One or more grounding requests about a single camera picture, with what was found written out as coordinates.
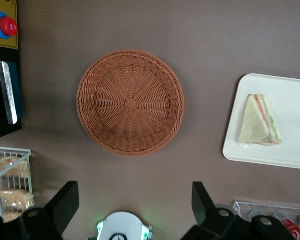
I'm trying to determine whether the clear acrylic bottle rack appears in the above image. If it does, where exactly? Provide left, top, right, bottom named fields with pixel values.
left=233, top=200, right=300, bottom=240

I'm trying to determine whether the red emergency stop button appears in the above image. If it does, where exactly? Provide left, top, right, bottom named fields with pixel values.
left=0, top=11, right=19, bottom=40

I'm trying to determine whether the wrapped rice cracker pack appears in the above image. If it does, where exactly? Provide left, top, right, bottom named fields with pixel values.
left=0, top=188, right=36, bottom=211
left=0, top=155, right=32, bottom=179
left=1, top=209, right=25, bottom=224

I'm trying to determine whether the yellow control panel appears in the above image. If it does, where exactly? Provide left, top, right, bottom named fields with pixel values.
left=0, top=0, right=19, bottom=51

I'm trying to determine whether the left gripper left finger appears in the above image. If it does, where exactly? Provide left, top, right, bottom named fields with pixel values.
left=21, top=181, right=80, bottom=240

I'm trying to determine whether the triangle sandwich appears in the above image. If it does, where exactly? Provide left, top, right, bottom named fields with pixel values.
left=238, top=93, right=283, bottom=147

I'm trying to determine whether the white wire basket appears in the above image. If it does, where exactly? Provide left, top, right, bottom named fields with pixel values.
left=0, top=145, right=33, bottom=218

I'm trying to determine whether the brown round wicker basket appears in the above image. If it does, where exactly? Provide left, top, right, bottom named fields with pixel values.
left=76, top=49, right=186, bottom=158

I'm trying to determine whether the silver metal bar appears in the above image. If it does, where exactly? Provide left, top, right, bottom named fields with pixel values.
left=0, top=60, right=19, bottom=125

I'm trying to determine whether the cream plastic tray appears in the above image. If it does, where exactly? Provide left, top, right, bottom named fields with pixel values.
left=222, top=73, right=300, bottom=171

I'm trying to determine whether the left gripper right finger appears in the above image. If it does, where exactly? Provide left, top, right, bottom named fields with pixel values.
left=182, top=181, right=241, bottom=240

